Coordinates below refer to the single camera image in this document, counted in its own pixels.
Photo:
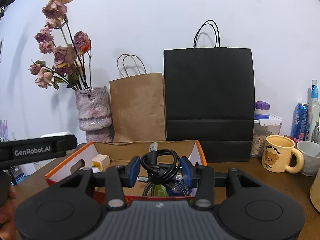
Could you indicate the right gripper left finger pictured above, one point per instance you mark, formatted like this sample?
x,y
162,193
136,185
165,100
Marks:
x,y
78,202

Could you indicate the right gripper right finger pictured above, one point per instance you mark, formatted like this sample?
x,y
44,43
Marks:
x,y
240,202

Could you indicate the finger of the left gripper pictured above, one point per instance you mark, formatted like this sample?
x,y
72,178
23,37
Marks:
x,y
26,151

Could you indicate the cream power adapter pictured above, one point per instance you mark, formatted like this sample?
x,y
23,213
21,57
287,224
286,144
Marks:
x,y
101,161

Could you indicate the green spray bottle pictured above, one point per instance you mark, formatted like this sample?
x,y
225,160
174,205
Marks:
x,y
158,191

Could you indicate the person's left hand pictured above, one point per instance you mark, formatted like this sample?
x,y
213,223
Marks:
x,y
8,210

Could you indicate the white spray bottle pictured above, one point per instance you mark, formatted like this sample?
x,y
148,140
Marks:
x,y
93,169

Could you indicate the yellow bear mug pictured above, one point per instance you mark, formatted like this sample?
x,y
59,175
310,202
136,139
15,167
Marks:
x,y
280,155

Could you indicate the cream thermos jug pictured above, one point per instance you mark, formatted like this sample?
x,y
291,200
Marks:
x,y
315,192

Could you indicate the grey ceramic cup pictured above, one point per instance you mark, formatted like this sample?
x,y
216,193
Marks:
x,y
310,151

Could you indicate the clear jar of nuts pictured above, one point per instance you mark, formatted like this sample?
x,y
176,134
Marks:
x,y
261,129

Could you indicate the pink ceramic vase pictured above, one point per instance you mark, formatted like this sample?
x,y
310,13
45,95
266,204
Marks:
x,y
94,114

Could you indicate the red cardboard box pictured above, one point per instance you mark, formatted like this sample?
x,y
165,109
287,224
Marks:
x,y
121,153

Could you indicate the blue drink can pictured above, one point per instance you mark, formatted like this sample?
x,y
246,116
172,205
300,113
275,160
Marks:
x,y
300,122

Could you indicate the purple lidded container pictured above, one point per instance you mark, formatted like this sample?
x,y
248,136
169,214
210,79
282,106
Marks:
x,y
261,110

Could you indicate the dried pink rose bouquet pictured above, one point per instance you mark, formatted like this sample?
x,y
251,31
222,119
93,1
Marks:
x,y
72,52

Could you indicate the clear glass bottle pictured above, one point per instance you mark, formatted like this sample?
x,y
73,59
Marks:
x,y
313,111

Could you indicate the black paper bag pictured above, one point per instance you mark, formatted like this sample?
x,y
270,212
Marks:
x,y
209,97

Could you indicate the brown paper bag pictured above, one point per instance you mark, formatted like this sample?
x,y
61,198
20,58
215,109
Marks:
x,y
138,107

